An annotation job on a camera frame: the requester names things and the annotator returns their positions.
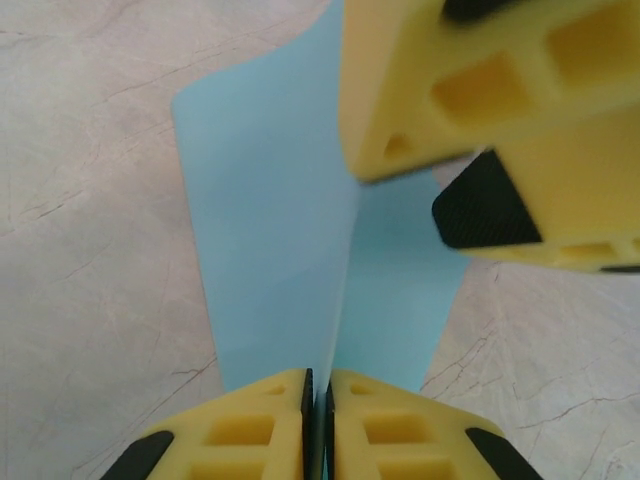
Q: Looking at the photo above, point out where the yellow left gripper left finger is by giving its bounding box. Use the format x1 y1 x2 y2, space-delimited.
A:
102 367 315 480

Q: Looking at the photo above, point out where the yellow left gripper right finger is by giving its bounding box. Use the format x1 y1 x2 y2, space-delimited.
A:
324 368 546 480

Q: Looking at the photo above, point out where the light blue paper sheet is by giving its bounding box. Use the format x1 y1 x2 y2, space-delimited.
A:
169 0 470 480

